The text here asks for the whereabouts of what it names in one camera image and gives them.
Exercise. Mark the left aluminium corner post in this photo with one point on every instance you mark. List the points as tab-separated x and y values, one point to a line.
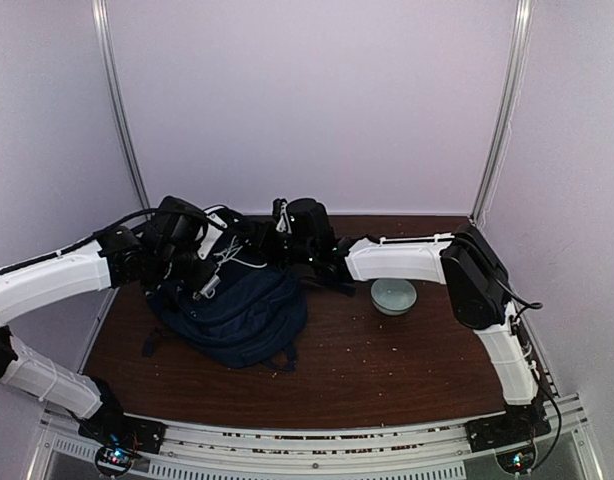
105	42

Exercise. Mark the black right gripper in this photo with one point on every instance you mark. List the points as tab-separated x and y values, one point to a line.
269	239

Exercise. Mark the aluminium front rail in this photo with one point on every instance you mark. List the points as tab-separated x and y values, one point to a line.
436	450

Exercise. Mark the pale blue ceramic bowl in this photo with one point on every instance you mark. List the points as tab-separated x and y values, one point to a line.
393	297

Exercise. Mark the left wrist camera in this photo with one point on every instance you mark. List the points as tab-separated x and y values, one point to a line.
210	234

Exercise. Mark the navy blue student backpack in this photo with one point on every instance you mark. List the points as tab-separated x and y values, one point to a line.
257	311

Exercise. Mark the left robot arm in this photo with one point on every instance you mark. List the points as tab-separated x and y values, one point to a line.
174	243

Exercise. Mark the white charger with cable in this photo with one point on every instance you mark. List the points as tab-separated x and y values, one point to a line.
222	260

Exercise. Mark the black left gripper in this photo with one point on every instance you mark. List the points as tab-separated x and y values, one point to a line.
198	270

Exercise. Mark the aluminium corner post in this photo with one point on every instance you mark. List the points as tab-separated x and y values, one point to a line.
105	42
508	101

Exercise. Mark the right aluminium corner post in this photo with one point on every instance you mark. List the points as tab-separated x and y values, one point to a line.
508	101

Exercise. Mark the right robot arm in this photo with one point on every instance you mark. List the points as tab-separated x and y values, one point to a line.
481	298

